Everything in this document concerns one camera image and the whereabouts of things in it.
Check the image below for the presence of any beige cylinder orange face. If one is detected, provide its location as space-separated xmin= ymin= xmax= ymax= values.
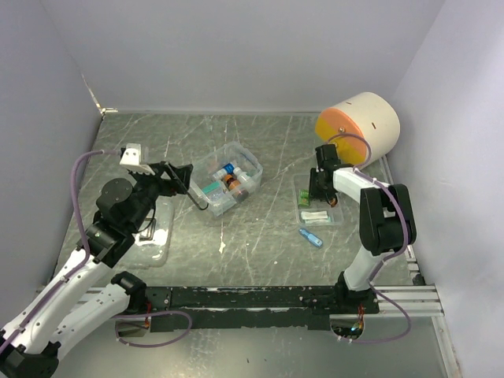
xmin=314 ymin=92 xmax=400 ymax=166

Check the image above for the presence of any blue plastic applicator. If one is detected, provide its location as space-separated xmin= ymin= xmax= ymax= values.
xmin=298 ymin=228 xmax=323 ymax=248

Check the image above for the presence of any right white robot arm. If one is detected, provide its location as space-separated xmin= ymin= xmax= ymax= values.
xmin=309 ymin=144 xmax=417 ymax=313

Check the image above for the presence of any small blue-label vial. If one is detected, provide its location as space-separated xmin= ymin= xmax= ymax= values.
xmin=212 ymin=163 xmax=235 ymax=181

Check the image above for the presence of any clear plastic box lid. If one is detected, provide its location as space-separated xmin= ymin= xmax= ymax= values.
xmin=118 ymin=198 xmax=175 ymax=269

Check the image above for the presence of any white medicine bottle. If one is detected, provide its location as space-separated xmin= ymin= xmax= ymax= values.
xmin=233 ymin=167 xmax=253 ymax=188

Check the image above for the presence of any white tube packet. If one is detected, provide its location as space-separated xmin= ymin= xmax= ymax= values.
xmin=299 ymin=210 xmax=331 ymax=224

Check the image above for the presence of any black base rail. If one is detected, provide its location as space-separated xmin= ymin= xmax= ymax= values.
xmin=136 ymin=284 xmax=379 ymax=332

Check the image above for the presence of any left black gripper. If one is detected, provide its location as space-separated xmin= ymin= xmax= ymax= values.
xmin=128 ymin=159 xmax=193 ymax=230

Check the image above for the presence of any teal-header plastic sachet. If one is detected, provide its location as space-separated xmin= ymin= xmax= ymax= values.
xmin=202 ymin=181 xmax=227 ymax=202

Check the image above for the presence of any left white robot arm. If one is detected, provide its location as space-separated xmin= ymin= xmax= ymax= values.
xmin=1 ymin=161 xmax=193 ymax=377

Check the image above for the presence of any clear plastic divider tray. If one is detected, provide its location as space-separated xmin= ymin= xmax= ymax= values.
xmin=292 ymin=174 xmax=343 ymax=226

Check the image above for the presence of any green medicine box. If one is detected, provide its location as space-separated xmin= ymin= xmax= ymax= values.
xmin=298 ymin=189 xmax=310 ymax=207

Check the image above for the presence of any clear plastic storage box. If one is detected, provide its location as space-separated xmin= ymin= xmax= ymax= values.
xmin=189 ymin=142 xmax=263 ymax=217

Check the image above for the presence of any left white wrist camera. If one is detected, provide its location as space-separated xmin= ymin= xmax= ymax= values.
xmin=119 ymin=143 xmax=154 ymax=176

